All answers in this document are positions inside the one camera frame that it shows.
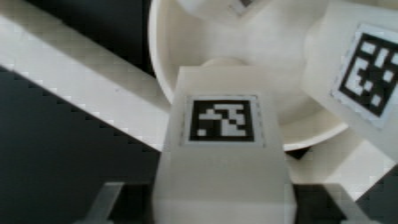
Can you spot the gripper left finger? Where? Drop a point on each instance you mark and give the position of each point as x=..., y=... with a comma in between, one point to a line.
x=103, y=204

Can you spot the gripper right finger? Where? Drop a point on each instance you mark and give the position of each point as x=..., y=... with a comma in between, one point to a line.
x=325, y=206

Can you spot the white stool leg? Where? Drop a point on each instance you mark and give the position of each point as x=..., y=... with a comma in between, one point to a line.
x=222, y=181
x=222, y=11
x=350, y=77

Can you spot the white round stool seat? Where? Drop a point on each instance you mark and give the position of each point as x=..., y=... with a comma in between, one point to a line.
x=264, y=42

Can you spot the white front fence bar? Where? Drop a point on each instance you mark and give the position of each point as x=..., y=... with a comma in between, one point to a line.
x=56, y=58

